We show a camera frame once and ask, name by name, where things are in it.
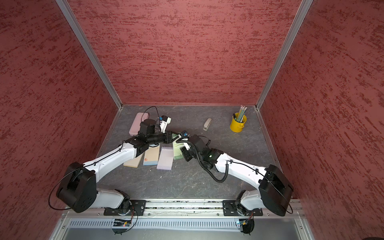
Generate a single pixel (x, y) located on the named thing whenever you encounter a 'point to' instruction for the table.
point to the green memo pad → (177, 153)
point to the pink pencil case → (135, 126)
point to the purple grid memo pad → (166, 158)
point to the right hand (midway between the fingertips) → (184, 149)
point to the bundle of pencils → (242, 112)
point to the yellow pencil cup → (237, 122)
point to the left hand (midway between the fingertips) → (178, 138)
